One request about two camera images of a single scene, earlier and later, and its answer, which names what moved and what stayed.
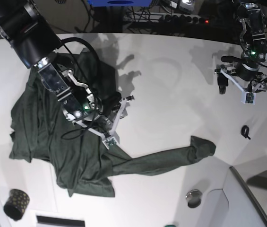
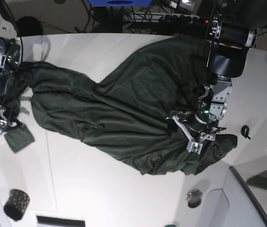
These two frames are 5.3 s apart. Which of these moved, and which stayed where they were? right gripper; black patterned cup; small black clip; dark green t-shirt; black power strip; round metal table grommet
Moved: right gripper; dark green t-shirt
Stayed: black patterned cup; small black clip; round metal table grommet; black power strip
